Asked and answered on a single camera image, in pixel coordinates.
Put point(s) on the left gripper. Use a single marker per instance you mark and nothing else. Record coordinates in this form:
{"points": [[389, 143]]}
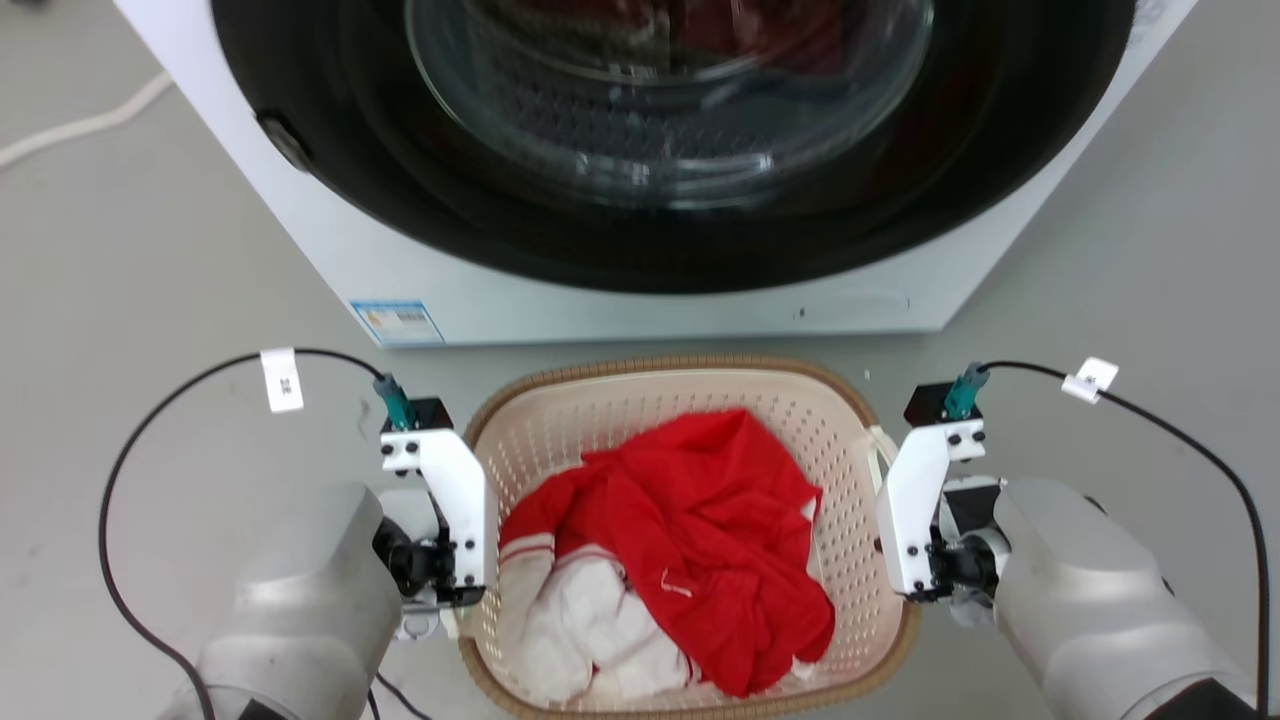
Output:
{"points": [[415, 565]]}

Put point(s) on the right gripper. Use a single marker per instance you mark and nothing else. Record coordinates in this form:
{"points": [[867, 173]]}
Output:
{"points": [[965, 565]]}

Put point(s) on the beige perforated laundry basket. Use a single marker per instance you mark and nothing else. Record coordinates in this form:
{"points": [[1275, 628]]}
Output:
{"points": [[560, 420]]}

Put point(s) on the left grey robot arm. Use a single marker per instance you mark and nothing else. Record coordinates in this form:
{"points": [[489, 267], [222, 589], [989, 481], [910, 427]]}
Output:
{"points": [[300, 620]]}

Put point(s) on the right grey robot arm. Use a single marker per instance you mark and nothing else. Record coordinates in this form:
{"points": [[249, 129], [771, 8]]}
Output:
{"points": [[1090, 610]]}

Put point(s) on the red laundry inside washer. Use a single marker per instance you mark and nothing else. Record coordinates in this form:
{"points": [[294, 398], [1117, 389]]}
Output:
{"points": [[760, 30]]}

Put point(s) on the white garment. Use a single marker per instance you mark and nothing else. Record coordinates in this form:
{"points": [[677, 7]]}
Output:
{"points": [[590, 630]]}

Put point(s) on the blue white energy label sticker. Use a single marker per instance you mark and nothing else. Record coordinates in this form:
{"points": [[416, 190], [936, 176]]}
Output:
{"points": [[398, 323]]}

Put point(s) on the red garment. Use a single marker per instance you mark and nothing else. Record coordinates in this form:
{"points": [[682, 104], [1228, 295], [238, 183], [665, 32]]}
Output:
{"points": [[700, 540]]}

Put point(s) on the white washing machine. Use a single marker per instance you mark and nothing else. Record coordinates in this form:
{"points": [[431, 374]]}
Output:
{"points": [[640, 310]]}

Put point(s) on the dark round glass washer door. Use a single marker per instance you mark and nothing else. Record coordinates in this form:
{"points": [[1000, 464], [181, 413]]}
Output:
{"points": [[560, 240]]}

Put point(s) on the right white-bracket wrist camera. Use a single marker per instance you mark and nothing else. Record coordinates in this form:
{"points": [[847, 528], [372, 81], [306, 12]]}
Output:
{"points": [[910, 500]]}

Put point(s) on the white-bracket wrist camera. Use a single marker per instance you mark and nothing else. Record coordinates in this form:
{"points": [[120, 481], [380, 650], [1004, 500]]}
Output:
{"points": [[460, 490], [910, 500]]}

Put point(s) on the left white-bracket wrist camera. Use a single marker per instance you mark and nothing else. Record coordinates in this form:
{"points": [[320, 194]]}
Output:
{"points": [[460, 490]]}

